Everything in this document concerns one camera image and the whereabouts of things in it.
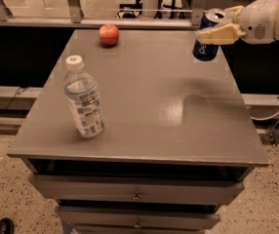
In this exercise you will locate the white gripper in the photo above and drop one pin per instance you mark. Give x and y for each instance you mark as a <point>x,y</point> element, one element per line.
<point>258,20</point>

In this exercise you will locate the blue pepsi can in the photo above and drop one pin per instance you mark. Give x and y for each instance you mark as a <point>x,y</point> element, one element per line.
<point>205,48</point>

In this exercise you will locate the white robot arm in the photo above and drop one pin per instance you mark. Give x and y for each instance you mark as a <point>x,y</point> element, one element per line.
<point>257,23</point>

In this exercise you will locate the red apple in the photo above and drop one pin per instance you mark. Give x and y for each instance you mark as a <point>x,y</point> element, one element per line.
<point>109,34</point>

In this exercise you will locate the grey drawer cabinet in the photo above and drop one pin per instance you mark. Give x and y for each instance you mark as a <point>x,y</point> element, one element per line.
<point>166,116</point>

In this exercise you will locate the clear plastic water bottle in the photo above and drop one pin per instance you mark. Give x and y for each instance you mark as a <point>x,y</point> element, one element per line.
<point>83,97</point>

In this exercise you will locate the upper grey drawer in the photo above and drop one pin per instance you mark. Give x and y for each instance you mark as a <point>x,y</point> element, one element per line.
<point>137,190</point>

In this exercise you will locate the grey drawer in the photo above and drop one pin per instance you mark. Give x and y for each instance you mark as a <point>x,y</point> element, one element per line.
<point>137,190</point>
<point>137,218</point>

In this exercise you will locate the lower grey drawer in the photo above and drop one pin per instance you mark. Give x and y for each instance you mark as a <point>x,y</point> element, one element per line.
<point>137,218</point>

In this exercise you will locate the metal railing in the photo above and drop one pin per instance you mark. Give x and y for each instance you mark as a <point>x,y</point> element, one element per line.
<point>88,14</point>

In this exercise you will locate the black shoe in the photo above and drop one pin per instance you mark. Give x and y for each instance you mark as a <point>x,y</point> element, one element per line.
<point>6,226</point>

